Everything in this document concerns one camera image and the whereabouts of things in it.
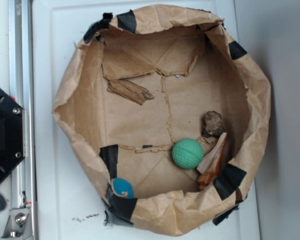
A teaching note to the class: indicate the blue ball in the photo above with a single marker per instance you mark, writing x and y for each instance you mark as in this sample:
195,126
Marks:
122,188

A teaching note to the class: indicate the green dimpled ball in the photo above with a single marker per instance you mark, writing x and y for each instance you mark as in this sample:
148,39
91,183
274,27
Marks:
187,153

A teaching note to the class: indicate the brown paper bag bin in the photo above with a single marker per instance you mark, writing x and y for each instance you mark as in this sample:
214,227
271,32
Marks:
191,65

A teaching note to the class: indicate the flat wood bark piece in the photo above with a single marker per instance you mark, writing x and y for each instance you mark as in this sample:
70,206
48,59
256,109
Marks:
130,91

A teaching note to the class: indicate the brown rock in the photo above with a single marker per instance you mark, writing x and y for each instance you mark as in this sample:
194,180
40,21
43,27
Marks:
212,124

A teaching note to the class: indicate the tan seashell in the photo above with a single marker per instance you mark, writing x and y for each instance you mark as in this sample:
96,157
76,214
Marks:
210,166

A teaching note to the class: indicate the aluminium frame rail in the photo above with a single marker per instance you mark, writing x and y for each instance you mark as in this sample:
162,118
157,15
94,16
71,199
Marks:
21,86

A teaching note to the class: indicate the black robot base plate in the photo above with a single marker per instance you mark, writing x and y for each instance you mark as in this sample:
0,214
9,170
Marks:
11,135

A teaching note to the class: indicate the metal corner bracket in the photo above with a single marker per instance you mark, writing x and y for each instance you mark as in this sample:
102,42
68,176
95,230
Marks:
18,225

